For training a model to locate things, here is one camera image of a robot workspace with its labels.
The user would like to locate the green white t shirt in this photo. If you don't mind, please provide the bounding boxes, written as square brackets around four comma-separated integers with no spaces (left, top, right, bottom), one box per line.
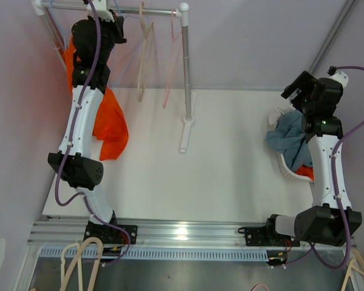
[268,105,294,125]

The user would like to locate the grey blue t shirt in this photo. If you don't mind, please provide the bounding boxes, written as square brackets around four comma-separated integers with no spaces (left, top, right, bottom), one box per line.
[266,110,312,172]

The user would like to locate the pink wire hanger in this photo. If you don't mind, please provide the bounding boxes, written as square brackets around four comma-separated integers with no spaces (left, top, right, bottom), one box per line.
[163,10,181,109]

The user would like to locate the light blue wire hanger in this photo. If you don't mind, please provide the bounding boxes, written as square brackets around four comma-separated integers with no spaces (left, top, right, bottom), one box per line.
[112,0,146,89]

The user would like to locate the orange t shirt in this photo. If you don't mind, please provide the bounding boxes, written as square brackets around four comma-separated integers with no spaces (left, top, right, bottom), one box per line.
[295,165,314,181]
[62,35,130,161]

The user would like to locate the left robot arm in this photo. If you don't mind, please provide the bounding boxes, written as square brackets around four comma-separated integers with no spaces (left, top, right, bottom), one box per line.
[48,9,127,243]

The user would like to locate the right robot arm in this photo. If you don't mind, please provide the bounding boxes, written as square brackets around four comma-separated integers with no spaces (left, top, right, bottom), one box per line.
[264,71,362,247]

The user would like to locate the blue hanger far left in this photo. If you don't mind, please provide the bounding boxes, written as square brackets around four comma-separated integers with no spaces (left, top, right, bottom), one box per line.
[49,0,68,50]

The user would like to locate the spare wooden hanger right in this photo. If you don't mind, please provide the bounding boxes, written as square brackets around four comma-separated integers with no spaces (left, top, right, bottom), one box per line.
[341,249,364,291]

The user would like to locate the clothes rack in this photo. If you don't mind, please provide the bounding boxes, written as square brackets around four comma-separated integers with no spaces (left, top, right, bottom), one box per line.
[31,1,197,153]

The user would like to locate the white laundry basket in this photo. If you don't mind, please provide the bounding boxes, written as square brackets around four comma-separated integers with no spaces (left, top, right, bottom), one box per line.
[276,153,312,182]

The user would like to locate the spare wooden hangers left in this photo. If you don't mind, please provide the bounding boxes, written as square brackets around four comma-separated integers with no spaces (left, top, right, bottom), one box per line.
[59,237,103,291]

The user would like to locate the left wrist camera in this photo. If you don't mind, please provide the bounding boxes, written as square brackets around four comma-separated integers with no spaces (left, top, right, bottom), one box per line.
[86,0,115,22]

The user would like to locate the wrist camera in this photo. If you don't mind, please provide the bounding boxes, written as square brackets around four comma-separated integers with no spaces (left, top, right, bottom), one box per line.
[328,66,349,89]
[86,0,115,22]

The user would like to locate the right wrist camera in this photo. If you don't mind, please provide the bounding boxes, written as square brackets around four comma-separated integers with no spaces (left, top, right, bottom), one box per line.
[328,66,349,89]

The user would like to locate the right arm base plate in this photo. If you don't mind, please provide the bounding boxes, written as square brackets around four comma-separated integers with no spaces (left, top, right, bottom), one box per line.
[237,226,300,247]

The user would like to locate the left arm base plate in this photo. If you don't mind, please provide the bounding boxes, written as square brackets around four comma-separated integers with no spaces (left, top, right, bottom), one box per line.
[83,221,138,244]

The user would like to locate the aluminium rail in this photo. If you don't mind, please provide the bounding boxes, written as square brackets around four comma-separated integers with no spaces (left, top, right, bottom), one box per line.
[26,216,265,249]

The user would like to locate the white cable duct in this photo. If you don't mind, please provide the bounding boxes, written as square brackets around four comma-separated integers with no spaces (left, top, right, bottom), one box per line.
[39,246,269,262]

